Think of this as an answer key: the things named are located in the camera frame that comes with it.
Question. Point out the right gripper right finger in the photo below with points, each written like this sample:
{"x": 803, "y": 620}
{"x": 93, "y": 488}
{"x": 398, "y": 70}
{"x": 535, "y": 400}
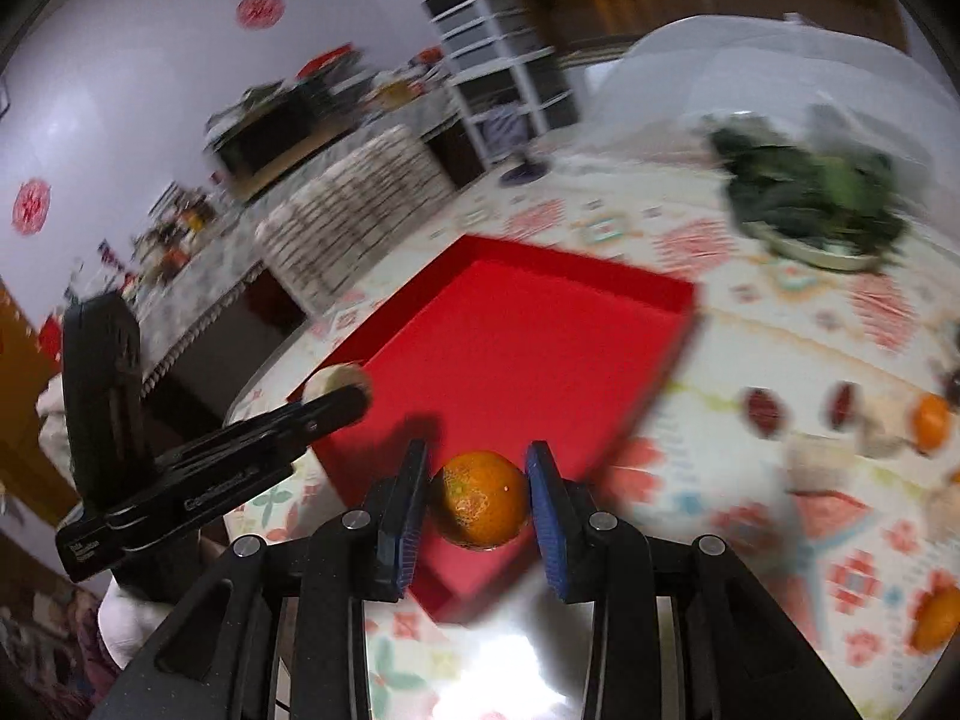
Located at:
{"x": 560, "y": 512}

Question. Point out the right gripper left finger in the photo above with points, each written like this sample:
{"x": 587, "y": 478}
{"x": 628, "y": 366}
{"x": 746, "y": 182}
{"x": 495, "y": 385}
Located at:
{"x": 398, "y": 505}

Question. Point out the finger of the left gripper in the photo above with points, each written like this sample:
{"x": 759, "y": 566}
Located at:
{"x": 300, "y": 427}

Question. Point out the orange tangerine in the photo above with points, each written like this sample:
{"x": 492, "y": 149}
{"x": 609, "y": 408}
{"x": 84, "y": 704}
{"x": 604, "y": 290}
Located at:
{"x": 936, "y": 619}
{"x": 931, "y": 421}
{"x": 479, "y": 501}

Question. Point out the beige sugarcane piece edge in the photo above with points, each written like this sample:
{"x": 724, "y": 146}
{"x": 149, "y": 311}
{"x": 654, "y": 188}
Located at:
{"x": 332, "y": 378}

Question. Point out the red jujube date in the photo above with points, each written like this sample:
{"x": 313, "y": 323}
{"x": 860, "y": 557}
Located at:
{"x": 842, "y": 408}
{"x": 763, "y": 412}

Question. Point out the beige sugarcane piece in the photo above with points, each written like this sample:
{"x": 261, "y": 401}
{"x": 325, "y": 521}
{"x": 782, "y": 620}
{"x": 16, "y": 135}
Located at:
{"x": 818, "y": 465}
{"x": 883, "y": 430}

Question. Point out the white gloved hand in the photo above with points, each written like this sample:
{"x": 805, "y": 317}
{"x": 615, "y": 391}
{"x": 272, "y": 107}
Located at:
{"x": 126, "y": 620}

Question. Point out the patterned fabric chair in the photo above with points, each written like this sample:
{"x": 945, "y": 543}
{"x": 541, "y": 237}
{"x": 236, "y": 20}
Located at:
{"x": 321, "y": 240}

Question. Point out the microwave oven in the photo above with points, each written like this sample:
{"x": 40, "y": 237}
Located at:
{"x": 263, "y": 143}

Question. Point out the small desk fan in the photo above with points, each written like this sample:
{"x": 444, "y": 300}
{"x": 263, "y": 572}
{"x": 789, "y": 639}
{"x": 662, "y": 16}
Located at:
{"x": 507, "y": 135}

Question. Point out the plate of green spinach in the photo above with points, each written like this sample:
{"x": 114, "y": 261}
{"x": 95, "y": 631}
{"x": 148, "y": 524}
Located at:
{"x": 837, "y": 201}

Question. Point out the white drawer cabinet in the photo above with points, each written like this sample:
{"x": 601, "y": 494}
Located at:
{"x": 496, "y": 56}

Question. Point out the white mesh food cover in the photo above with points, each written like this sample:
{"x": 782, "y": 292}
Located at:
{"x": 803, "y": 81}

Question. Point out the red paper wall decoration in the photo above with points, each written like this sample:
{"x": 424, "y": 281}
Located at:
{"x": 257, "y": 15}

